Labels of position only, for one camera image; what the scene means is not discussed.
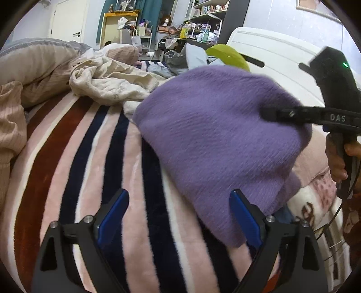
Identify light blue jeans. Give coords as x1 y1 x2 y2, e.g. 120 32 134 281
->
147 63 181 79

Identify grey cloth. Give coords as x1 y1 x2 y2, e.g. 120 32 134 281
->
164 49 188 68

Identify glass display case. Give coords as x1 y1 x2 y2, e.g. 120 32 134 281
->
114 0 133 13

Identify grey pink striped duvet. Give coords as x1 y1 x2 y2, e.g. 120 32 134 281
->
0 38 140 109

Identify striped fleece blanket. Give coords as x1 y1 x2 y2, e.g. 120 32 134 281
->
0 90 282 293

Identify white bed headboard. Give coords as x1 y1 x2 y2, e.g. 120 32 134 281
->
227 27 361 119

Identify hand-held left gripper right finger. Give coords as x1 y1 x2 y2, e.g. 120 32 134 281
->
229 189 329 293

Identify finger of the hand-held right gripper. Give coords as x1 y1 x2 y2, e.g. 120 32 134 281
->
259 105 322 124

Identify white door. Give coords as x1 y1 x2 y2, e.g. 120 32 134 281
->
51 0 91 44

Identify cream quilted cloth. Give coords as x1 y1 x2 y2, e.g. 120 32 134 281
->
69 56 170 119

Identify grey chair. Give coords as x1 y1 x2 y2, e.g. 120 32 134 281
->
118 28 141 50

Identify green plush cushion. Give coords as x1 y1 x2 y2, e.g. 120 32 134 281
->
205 44 251 71

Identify white pink pillow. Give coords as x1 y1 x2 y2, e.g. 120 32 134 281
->
293 130 339 192

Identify framed wall picture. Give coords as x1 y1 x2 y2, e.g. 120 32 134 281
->
296 0 343 24

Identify printed white bed sheet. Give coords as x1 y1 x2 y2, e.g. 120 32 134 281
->
288 169 353 282

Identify light blue denim shirt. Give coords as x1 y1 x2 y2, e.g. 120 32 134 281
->
185 43 226 76

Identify wig head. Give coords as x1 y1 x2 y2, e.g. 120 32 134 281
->
159 15 172 33

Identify person's right hand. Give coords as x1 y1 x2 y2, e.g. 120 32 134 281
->
325 132 361 183

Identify dark bookshelf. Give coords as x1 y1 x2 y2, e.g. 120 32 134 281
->
183 0 250 46

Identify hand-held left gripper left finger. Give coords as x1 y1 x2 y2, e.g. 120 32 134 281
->
30 188 130 293

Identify yellow shelf unit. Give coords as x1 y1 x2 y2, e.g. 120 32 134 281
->
99 10 141 48

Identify purple knit cardigan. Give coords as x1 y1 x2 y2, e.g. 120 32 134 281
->
132 67 313 248

